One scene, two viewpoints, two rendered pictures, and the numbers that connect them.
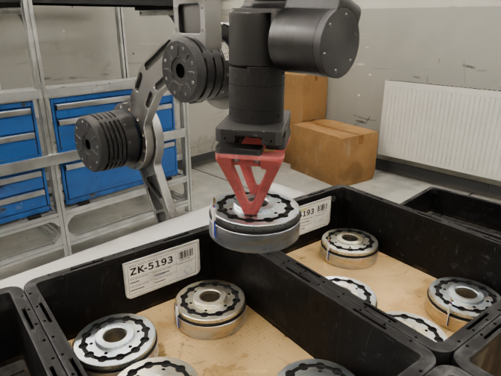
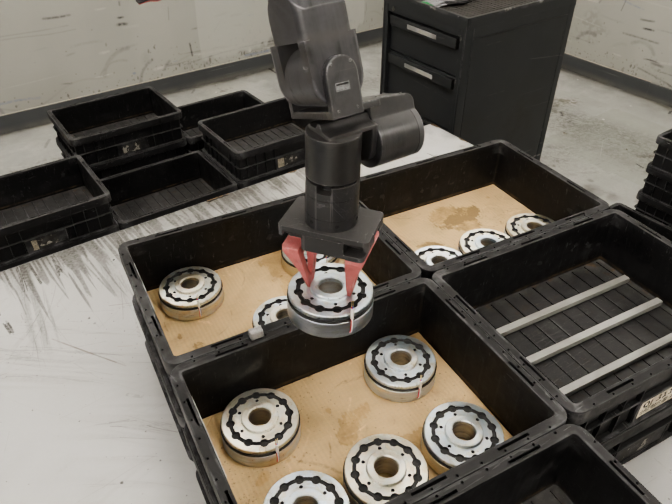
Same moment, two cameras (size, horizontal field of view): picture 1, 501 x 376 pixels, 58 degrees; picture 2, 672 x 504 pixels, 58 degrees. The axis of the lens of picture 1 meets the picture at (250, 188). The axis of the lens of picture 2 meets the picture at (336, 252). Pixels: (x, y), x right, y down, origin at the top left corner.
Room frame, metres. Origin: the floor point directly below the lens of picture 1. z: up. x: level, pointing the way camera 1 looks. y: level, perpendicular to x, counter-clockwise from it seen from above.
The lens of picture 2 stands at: (0.37, 0.53, 1.51)
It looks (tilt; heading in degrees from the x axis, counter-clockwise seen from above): 37 degrees down; 279
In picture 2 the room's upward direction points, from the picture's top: straight up
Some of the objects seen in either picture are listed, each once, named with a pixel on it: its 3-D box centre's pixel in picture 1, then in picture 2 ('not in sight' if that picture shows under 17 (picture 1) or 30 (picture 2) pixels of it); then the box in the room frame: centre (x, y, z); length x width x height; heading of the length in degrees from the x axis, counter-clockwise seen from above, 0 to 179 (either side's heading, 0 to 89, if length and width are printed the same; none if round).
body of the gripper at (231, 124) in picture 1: (256, 101); (332, 203); (0.46, -0.01, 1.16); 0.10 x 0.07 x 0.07; 170
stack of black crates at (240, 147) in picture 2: not in sight; (271, 178); (0.93, -1.36, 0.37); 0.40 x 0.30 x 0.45; 45
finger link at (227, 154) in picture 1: (253, 169); (340, 259); (0.45, 0.00, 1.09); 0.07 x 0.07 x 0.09; 80
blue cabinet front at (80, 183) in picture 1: (122, 142); not in sight; (2.43, 0.71, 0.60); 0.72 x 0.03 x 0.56; 135
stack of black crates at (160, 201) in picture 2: not in sight; (171, 226); (1.21, -1.07, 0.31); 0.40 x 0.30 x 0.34; 45
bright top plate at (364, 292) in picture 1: (341, 295); (285, 318); (0.56, -0.13, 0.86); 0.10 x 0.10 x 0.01
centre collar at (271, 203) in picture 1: (255, 204); (330, 287); (0.47, -0.01, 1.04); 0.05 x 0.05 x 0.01
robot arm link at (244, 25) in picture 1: (262, 39); (338, 150); (0.46, -0.01, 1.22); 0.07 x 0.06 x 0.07; 45
